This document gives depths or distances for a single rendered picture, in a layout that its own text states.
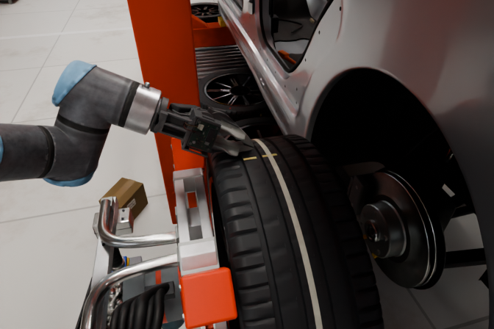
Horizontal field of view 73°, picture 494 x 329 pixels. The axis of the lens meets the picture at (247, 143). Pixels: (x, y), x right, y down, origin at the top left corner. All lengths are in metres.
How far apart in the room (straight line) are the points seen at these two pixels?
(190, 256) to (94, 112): 0.29
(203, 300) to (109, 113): 0.34
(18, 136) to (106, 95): 0.14
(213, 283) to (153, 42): 0.69
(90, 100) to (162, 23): 0.42
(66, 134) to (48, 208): 1.87
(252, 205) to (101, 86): 0.33
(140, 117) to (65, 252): 1.66
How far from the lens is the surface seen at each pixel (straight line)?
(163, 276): 0.84
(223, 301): 0.54
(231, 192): 0.61
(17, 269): 2.27
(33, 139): 0.62
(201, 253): 0.61
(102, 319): 0.76
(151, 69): 1.03
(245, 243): 0.57
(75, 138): 0.65
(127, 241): 0.80
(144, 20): 0.99
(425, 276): 0.99
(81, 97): 0.63
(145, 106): 0.62
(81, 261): 2.14
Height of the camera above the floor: 1.61
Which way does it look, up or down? 37 degrees down
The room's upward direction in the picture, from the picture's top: straight up
